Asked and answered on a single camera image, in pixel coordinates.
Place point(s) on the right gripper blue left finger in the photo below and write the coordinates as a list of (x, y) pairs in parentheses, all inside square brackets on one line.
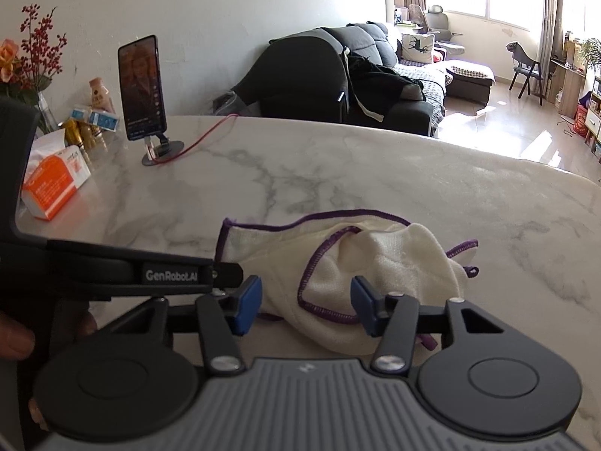
[(222, 320)]

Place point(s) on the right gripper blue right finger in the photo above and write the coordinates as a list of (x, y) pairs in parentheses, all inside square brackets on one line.
[(393, 318)]

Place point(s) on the white towel purple trim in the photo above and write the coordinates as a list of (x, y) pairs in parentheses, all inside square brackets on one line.
[(306, 268)]

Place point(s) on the left hand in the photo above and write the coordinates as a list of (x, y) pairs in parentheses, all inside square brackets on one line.
[(17, 342)]

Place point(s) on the orange tissue box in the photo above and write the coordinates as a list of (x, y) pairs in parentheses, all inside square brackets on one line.
[(54, 182)]

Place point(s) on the round grey phone stand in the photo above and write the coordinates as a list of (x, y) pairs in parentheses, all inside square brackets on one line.
[(162, 152)]

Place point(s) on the pink drink bottle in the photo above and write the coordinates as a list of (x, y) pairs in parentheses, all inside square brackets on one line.
[(101, 99)]

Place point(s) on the red berry flower bouquet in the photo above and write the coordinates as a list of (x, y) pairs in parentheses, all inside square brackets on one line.
[(29, 67)]

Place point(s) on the black smartphone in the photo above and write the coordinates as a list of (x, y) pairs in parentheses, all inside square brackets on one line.
[(141, 93)]

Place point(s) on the dark grey sofa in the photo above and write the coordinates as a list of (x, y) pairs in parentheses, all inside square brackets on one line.
[(385, 90)]

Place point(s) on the checkered ottoman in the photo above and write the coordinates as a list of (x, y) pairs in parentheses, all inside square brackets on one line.
[(470, 81)]

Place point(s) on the white horse print cushion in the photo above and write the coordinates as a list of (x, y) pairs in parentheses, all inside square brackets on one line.
[(418, 48)]

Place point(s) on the dark wooden chair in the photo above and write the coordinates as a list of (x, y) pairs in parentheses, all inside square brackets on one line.
[(528, 68)]

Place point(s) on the grey recliner chair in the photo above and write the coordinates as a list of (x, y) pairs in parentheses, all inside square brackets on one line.
[(434, 21)]

